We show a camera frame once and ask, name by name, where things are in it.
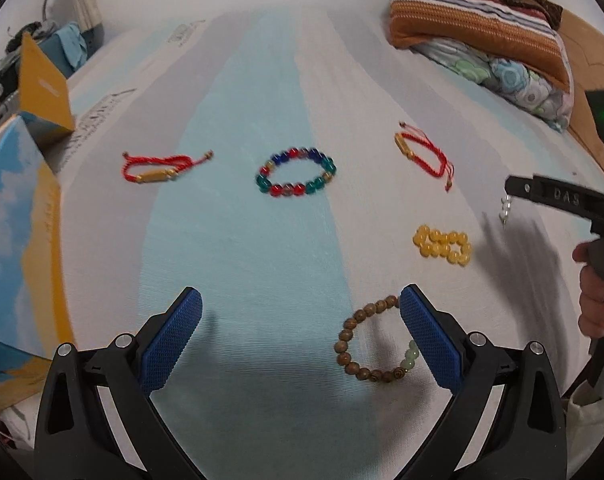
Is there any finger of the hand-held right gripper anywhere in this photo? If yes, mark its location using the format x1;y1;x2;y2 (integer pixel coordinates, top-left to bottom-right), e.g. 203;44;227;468
505;174;603;222

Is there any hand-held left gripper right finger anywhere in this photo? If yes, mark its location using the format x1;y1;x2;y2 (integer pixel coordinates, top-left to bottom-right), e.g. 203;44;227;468
399;284;568;480

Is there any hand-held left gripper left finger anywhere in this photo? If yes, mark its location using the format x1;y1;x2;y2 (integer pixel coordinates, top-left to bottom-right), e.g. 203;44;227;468
34;286;217;480

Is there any white bead bracelet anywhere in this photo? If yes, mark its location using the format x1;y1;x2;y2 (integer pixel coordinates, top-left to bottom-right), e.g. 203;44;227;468
497;194;514;231

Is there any wooden bead bracelet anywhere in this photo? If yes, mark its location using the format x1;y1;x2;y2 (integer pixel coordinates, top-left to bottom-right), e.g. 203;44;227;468
334;295;423;384

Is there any yellow bead bracelet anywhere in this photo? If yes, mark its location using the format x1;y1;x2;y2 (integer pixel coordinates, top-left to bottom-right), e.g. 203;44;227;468
413;225;473;266

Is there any red cord bracelet gold tube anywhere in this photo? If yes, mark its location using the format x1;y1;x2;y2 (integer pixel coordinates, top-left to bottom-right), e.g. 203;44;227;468
122;150;215;186
394;121;455;193

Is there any white cardboard box blue print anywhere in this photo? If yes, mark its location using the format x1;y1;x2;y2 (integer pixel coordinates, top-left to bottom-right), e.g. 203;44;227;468
0;32;77;413

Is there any multicolour glass bead bracelet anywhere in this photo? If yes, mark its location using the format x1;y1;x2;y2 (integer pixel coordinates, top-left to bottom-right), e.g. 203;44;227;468
254;146;338;198

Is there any person's right hand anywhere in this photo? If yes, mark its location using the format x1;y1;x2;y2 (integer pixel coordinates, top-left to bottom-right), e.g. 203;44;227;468
572;242;604;342

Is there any striped bed sheet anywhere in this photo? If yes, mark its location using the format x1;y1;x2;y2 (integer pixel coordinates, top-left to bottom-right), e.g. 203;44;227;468
0;10;604;480

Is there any floral pillow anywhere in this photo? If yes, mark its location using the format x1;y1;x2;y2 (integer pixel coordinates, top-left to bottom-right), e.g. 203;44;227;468
413;40;574;134

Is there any striped pillow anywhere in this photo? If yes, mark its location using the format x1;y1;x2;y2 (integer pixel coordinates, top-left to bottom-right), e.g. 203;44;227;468
388;0;574;93

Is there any blue suitcase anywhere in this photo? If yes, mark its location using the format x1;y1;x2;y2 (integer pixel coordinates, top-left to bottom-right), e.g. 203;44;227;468
36;22;106;72

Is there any light blue cloth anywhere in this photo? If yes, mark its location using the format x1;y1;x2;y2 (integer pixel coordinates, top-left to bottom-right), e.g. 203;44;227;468
56;24;88;69

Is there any dark clutter pile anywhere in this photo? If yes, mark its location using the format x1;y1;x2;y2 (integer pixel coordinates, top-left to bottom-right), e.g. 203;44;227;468
2;20;45;58

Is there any beige curtain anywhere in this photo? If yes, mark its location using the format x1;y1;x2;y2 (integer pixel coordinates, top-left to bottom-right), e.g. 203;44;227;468
72;0;103;36

